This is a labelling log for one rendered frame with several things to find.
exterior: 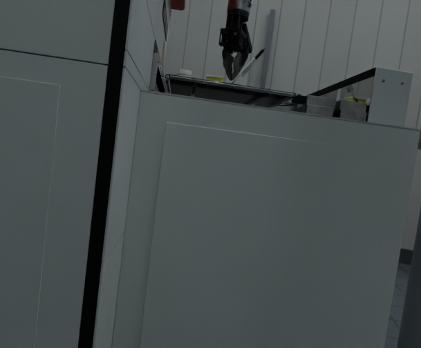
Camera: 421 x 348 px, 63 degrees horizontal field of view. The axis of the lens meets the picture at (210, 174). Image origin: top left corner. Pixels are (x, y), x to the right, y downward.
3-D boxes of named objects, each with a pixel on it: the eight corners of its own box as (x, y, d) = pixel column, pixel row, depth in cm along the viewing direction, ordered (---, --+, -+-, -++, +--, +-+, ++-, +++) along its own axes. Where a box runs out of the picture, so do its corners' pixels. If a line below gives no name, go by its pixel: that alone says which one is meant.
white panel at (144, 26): (108, 64, 51) (139, -222, 49) (152, 114, 132) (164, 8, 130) (129, 67, 52) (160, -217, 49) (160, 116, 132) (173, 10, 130)
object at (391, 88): (367, 125, 82) (377, 66, 81) (292, 134, 137) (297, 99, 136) (404, 130, 83) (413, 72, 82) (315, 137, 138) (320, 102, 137)
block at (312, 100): (306, 104, 99) (307, 94, 99) (302, 105, 103) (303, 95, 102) (332, 108, 100) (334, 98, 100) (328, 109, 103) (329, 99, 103)
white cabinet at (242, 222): (98, 460, 76) (139, 90, 71) (144, 286, 172) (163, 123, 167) (370, 471, 83) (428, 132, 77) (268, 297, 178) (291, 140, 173)
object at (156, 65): (147, 89, 88) (151, 51, 87) (158, 108, 131) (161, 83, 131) (154, 90, 88) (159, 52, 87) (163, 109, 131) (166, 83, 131)
